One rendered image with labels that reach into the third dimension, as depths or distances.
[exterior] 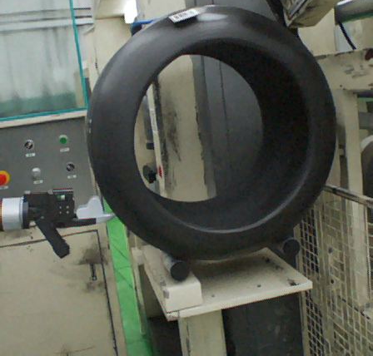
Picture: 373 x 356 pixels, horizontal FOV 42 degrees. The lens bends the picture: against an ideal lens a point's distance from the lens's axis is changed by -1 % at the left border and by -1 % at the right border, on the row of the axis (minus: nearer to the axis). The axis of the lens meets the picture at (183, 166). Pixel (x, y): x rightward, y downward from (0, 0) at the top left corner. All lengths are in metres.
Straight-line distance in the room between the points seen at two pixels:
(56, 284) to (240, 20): 1.17
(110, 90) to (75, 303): 1.03
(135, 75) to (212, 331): 0.93
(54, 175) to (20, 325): 0.56
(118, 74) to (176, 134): 0.45
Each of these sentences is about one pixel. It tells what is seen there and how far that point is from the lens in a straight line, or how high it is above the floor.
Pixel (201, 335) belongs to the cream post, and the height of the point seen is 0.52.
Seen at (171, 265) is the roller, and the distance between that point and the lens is 1.16.
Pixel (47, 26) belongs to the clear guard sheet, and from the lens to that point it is 1.80.
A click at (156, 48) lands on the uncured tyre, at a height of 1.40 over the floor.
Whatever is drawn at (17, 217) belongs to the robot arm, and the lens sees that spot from 1.16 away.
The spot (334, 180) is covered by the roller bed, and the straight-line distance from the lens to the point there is 1.60.
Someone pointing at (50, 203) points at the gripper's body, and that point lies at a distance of 1.16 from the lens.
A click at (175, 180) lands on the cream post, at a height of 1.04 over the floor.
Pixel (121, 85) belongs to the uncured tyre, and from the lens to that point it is 1.05.
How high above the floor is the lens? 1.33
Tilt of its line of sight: 10 degrees down
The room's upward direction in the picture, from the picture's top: 7 degrees counter-clockwise
